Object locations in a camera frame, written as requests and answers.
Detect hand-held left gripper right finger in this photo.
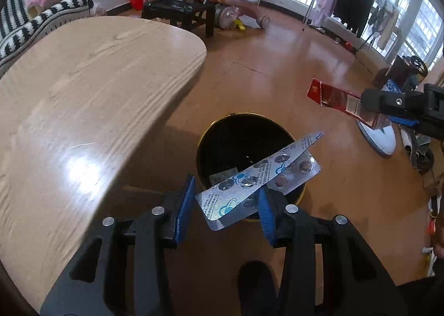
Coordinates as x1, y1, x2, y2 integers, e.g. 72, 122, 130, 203
257, 186, 410, 316

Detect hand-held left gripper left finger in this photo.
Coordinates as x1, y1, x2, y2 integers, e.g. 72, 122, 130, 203
40, 175, 196, 316

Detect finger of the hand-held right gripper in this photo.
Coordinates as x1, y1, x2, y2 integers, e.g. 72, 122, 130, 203
391, 117, 444, 140
361, 83, 444, 122

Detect large silver blister pack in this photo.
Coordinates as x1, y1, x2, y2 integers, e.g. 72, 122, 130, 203
195, 132, 326, 231

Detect small blister pack pink pills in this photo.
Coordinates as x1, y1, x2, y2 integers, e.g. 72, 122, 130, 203
267, 153, 321, 195

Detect red carton box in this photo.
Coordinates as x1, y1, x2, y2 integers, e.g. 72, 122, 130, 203
307, 79, 392, 129

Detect black trash bin gold rim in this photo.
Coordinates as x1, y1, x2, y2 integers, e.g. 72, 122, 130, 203
196, 113, 306, 221

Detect white slipper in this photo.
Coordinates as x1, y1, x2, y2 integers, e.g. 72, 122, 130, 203
355, 118, 397, 157

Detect person's dark shoe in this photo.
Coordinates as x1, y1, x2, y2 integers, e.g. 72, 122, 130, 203
238, 261, 279, 316

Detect beige hanging garment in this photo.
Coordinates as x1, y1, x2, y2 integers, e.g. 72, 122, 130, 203
376, 4, 400, 50

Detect black hanging garment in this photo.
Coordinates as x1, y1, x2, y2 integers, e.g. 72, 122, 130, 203
333, 0, 376, 38

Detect pink ride-on toy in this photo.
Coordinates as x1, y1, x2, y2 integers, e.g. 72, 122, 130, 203
213, 0, 271, 30

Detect black white striped sofa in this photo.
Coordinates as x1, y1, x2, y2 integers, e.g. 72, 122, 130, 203
0, 0, 95, 75

